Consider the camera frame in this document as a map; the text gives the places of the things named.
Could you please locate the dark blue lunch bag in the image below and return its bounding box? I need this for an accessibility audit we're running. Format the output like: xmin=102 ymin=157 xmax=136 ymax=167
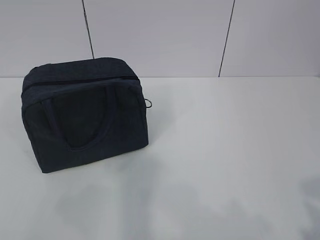
xmin=21 ymin=57 xmax=149 ymax=174

